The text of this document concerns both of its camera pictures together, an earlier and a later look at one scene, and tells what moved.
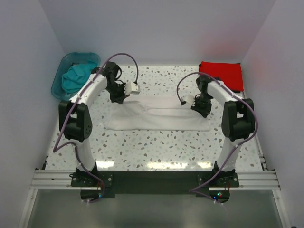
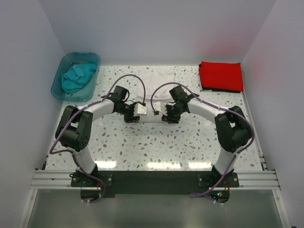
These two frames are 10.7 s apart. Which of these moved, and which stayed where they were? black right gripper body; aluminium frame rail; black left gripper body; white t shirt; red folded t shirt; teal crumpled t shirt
Moved: black left gripper body; white t shirt; black right gripper body
Stayed: aluminium frame rail; teal crumpled t shirt; red folded t shirt
